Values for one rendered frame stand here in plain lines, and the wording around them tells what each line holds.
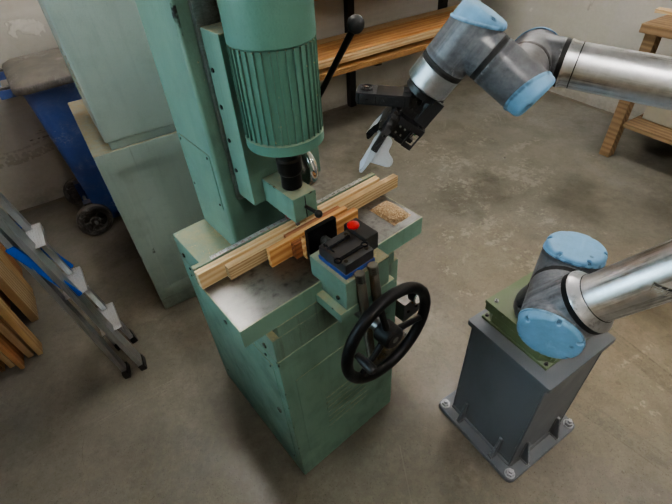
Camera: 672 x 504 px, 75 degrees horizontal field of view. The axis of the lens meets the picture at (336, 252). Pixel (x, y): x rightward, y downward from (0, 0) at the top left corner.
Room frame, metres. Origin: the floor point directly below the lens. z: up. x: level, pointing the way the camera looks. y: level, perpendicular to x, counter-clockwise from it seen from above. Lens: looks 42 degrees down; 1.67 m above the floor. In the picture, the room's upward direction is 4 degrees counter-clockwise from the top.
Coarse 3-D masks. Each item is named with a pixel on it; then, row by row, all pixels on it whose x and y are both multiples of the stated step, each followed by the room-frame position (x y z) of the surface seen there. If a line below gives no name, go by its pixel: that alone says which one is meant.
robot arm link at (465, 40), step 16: (464, 0) 0.84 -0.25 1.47; (464, 16) 0.81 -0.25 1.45; (480, 16) 0.80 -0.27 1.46; (496, 16) 0.82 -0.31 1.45; (448, 32) 0.82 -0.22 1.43; (464, 32) 0.80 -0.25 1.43; (480, 32) 0.79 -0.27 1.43; (496, 32) 0.80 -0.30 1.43; (432, 48) 0.83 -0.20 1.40; (448, 48) 0.81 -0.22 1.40; (464, 48) 0.80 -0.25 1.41; (480, 48) 0.79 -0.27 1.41; (432, 64) 0.82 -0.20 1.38; (448, 64) 0.80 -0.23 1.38; (464, 64) 0.80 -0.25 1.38; (448, 80) 0.81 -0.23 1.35
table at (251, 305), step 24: (360, 216) 1.00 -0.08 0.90; (384, 240) 0.89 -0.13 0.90; (408, 240) 0.94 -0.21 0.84; (264, 264) 0.83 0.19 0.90; (288, 264) 0.82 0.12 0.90; (216, 288) 0.75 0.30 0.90; (240, 288) 0.75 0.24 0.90; (264, 288) 0.74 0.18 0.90; (288, 288) 0.74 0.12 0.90; (312, 288) 0.74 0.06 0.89; (384, 288) 0.75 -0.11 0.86; (216, 312) 0.71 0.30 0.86; (240, 312) 0.67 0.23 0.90; (264, 312) 0.67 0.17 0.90; (288, 312) 0.69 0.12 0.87; (336, 312) 0.68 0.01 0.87; (240, 336) 0.62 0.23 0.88
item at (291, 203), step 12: (264, 180) 0.96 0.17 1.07; (276, 180) 0.95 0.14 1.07; (264, 192) 0.96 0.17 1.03; (276, 192) 0.91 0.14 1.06; (288, 192) 0.89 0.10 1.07; (300, 192) 0.89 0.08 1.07; (312, 192) 0.89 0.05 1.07; (276, 204) 0.92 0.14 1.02; (288, 204) 0.88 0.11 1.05; (300, 204) 0.87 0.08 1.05; (312, 204) 0.89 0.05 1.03; (288, 216) 0.88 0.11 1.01; (300, 216) 0.87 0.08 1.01
